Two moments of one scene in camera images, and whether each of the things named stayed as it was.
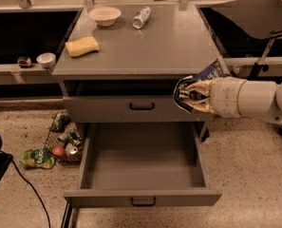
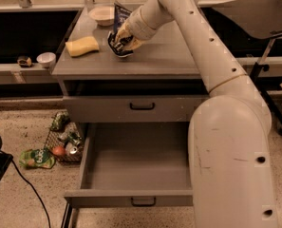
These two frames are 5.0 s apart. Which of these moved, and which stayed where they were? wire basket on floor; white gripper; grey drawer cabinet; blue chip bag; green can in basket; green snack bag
Moved: blue chip bag; white gripper
Stayed: green can in basket; wire basket on floor; green snack bag; grey drawer cabinet
